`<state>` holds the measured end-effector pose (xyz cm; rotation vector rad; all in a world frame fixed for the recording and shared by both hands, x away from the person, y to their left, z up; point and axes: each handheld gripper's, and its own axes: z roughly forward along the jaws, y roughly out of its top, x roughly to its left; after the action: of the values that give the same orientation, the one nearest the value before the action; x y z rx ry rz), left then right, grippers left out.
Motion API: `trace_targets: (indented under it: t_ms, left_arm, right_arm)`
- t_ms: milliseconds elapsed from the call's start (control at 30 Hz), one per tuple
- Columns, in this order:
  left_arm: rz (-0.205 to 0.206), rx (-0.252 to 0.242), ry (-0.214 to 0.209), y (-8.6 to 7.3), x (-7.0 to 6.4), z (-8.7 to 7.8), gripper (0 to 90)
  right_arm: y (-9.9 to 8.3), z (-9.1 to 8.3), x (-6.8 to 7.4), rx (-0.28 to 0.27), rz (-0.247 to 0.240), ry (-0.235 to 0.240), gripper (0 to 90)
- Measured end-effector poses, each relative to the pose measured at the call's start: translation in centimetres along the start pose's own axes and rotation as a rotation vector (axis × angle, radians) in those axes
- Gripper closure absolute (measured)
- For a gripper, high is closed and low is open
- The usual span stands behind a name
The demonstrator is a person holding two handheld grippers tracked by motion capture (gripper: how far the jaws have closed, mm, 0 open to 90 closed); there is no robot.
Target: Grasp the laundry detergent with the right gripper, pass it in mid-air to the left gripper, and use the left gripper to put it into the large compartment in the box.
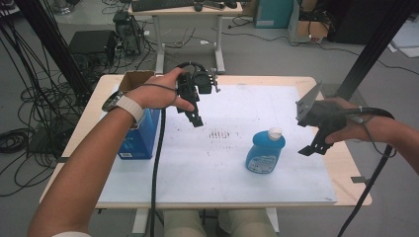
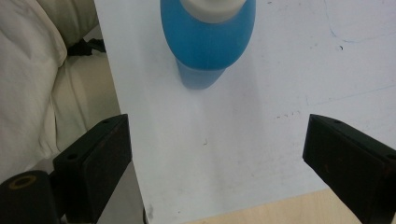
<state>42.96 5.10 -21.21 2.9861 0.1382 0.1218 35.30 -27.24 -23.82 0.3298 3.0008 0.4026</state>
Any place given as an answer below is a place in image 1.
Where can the white paper sheets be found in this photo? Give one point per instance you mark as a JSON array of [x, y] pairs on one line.
[[406, 39]]

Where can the person's leg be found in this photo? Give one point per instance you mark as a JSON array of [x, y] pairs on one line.
[[247, 225], [183, 225]]

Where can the open brown cardboard box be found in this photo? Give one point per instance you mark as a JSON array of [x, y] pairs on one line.
[[309, 29]]

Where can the black metal stand post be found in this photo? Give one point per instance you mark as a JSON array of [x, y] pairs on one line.
[[372, 49], [49, 39]]

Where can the blue bottle with white cap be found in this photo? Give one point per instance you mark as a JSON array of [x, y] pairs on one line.
[[265, 151]]

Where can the teal storage box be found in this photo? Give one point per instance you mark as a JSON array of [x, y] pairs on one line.
[[273, 13]]

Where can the black keyboard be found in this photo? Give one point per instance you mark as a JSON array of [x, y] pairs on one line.
[[161, 5]]

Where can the person's right leg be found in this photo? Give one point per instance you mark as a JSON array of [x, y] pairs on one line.
[[247, 225]]

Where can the white desk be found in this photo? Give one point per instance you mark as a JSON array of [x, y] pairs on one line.
[[184, 18]]

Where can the dark tape strip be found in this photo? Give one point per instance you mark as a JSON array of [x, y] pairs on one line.
[[62, 160], [358, 180]]

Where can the black computer tower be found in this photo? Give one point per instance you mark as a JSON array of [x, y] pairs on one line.
[[128, 33]]

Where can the black computer mouse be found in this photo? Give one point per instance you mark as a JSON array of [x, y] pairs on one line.
[[198, 7]]

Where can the white table mat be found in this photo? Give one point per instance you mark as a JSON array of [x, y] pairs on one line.
[[214, 177]]

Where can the person's left leg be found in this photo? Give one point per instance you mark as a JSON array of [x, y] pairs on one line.
[[183, 225]]

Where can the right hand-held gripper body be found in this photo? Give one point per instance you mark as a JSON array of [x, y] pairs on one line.
[[316, 113]]

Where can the person's right hand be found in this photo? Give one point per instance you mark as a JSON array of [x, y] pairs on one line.
[[354, 130]]

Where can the person's left hand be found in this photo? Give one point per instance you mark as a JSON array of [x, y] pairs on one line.
[[154, 95]]

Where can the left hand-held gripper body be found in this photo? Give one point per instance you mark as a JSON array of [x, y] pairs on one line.
[[187, 87]]

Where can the black equipment box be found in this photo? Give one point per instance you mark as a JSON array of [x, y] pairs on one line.
[[92, 44]]

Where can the blue cardboard box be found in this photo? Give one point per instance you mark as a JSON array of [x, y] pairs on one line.
[[141, 141]]

